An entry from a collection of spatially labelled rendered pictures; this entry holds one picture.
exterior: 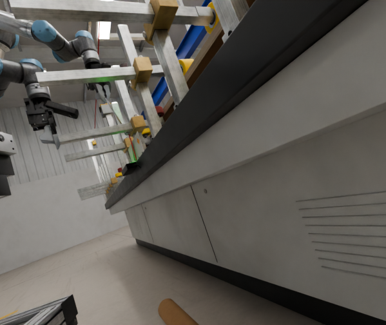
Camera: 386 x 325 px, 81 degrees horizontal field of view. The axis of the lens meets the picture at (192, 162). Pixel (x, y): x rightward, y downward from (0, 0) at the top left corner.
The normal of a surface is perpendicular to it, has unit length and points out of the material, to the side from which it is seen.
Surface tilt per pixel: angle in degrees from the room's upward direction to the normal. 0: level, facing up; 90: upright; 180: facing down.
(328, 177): 90
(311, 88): 90
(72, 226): 90
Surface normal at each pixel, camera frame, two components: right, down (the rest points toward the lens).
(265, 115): -0.85, 0.26
